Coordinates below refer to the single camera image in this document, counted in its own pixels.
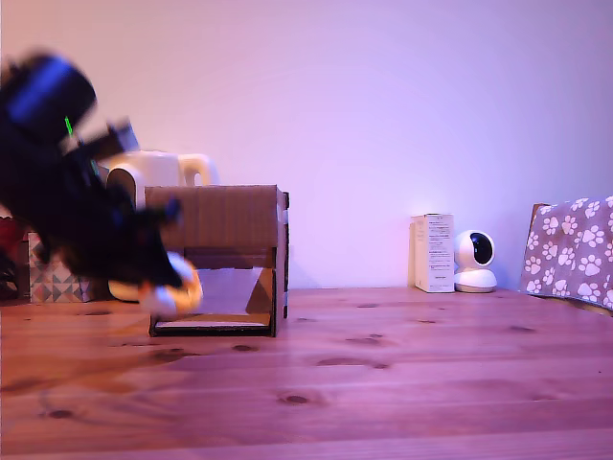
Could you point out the yellow and white footbag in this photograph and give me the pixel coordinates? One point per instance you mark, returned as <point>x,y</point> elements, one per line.
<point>167,299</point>

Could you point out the cardboard dice tower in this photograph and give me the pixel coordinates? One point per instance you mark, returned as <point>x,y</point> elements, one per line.
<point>225,215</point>

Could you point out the triangle print tissue box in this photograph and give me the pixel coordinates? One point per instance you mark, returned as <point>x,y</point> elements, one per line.
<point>52,285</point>

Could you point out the white electric kettle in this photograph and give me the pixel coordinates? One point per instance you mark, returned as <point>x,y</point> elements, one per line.
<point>158,170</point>

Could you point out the red scalloped basket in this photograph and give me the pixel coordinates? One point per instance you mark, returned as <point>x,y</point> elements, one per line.
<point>8,232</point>

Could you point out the white printed carton box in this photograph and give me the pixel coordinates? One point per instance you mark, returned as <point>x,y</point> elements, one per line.
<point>438,254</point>

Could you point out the paw print grey cloth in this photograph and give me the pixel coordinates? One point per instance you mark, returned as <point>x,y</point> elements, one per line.
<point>572,249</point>

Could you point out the small white round camera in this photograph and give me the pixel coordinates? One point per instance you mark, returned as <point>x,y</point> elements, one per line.
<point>471,261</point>

